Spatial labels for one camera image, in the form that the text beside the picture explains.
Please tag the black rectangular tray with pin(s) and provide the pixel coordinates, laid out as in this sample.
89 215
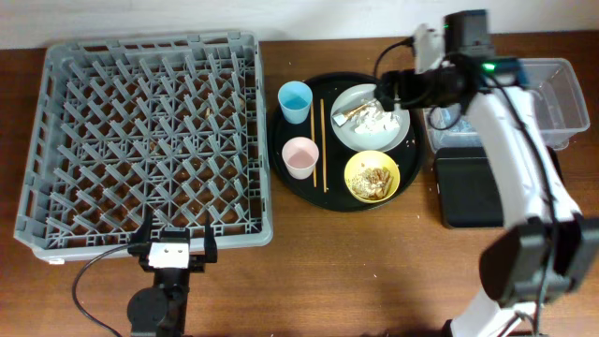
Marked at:
468 194

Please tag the clear plastic bin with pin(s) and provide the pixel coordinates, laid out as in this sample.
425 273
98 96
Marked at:
559 106

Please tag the yellow bowl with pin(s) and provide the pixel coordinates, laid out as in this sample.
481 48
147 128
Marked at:
372 159

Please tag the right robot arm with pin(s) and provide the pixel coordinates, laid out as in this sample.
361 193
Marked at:
548 245

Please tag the left wooden chopstick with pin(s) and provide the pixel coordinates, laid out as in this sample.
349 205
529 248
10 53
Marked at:
312 128

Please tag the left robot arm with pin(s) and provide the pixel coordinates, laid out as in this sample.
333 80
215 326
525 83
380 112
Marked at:
160 310

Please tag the white paper napkin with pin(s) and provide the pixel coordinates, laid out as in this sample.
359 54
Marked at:
371 119

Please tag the pink plastic cup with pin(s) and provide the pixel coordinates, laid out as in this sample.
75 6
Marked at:
299 154

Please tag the grey round plate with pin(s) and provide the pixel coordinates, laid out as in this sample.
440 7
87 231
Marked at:
383 142

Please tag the food scraps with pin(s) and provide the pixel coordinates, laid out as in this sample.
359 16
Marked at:
371 183

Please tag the round black serving tray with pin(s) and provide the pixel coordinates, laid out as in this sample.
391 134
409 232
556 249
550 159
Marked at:
409 155

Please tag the grey plastic dishwasher rack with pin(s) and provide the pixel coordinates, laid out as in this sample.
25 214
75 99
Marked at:
167 129

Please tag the wooden chopstick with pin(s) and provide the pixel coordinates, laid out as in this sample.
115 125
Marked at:
312 128
323 145

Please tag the light blue plastic cup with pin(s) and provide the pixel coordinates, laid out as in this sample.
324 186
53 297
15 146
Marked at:
295 99

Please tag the right wooden chopstick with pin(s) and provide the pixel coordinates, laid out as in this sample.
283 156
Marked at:
323 145

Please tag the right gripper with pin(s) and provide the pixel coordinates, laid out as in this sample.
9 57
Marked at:
413 96

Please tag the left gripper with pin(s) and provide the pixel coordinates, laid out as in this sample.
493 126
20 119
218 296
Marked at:
196 262

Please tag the gold foil wrapper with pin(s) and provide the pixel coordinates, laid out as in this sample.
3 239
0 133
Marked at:
340 118

